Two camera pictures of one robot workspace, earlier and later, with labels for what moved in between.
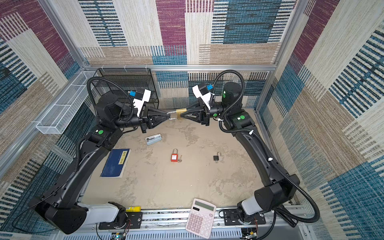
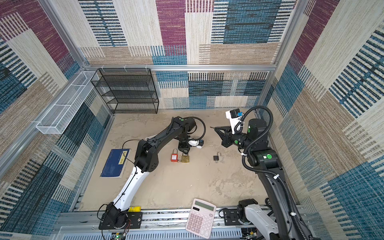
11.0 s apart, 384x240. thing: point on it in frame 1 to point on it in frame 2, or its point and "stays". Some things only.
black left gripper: x=147 y=121 to x=184 y=149
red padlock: x=174 y=157 stays
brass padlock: x=178 y=111 to x=185 y=159
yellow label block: x=133 y=209 stays
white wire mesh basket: x=59 y=114 stays
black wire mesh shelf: x=128 y=79 stays
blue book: x=115 y=164 stays
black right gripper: x=199 y=107 to x=226 y=137
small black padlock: x=216 y=157 stays
